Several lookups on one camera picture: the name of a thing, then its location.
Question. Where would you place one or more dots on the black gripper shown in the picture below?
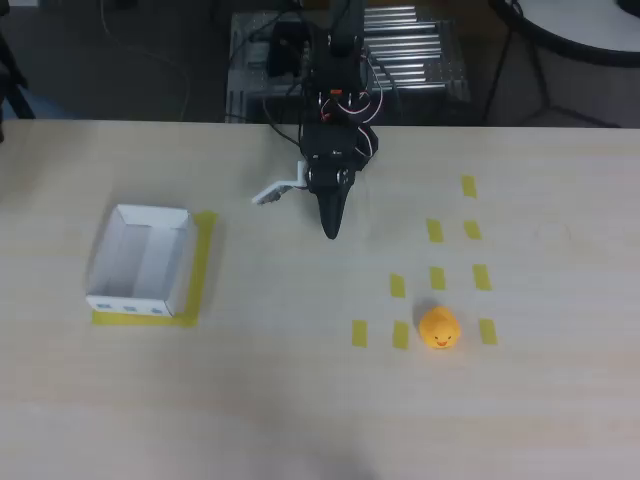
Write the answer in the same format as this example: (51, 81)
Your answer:
(330, 192)

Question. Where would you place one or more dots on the yellow rubber duck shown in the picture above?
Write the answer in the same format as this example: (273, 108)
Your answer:
(439, 330)

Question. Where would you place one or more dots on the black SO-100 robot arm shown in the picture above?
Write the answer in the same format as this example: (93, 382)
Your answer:
(340, 70)

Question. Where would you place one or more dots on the white cardboard box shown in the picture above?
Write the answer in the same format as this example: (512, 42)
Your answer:
(135, 260)

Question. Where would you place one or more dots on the short yellow tape mark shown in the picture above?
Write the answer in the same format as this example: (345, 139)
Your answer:
(468, 186)
(435, 230)

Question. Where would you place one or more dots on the long yellow tape strip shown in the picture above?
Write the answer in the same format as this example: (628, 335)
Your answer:
(201, 260)
(140, 320)

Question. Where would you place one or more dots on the silver metal roller rack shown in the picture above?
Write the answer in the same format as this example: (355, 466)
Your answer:
(415, 55)

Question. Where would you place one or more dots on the round white table top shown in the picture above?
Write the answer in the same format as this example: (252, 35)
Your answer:
(580, 25)

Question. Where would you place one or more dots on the dark stand leg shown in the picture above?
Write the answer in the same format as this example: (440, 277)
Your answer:
(12, 75)

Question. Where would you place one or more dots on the white plastic bracket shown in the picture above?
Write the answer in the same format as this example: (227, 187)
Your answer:
(274, 191)

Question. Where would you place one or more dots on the black aluminium frame post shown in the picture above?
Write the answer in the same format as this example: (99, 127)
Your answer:
(346, 12)

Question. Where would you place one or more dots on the black table leg frame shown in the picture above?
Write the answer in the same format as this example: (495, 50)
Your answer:
(542, 95)

